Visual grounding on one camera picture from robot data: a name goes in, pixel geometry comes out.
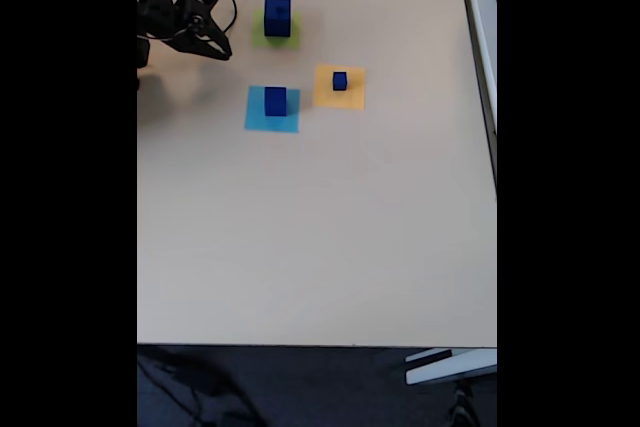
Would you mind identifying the large blue cube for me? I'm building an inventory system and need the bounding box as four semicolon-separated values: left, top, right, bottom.
263;0;293;39

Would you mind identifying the medium blue cube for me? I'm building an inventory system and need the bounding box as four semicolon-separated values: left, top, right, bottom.
264;86;289;118

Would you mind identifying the green paper square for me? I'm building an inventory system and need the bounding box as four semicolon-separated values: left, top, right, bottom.
251;8;304;51

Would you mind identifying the light blue paper square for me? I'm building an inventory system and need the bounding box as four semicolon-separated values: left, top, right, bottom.
243;85;302;135

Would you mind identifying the orange paper square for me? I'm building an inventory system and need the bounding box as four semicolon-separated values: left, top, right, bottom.
312;64;367;112

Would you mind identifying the white neighbouring table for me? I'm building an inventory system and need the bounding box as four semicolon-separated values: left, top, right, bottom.
454;0;498;203

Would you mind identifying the white table foot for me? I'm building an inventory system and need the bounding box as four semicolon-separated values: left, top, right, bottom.
404;348;498;387

